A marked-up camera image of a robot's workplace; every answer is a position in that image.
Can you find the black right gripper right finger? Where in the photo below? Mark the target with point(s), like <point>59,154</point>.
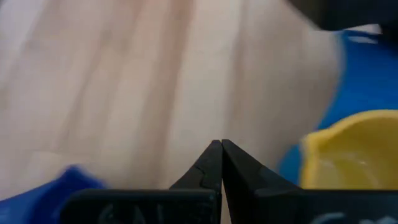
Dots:
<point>239,174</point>

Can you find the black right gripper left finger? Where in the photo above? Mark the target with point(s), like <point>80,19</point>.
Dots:
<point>205,174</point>

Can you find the yellow measuring cup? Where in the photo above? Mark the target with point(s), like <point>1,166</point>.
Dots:
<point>357,149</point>

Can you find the blue measuring cup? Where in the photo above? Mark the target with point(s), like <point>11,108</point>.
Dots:
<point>367,77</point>

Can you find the dark indigo measuring cup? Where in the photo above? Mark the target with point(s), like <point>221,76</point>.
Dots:
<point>31,202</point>

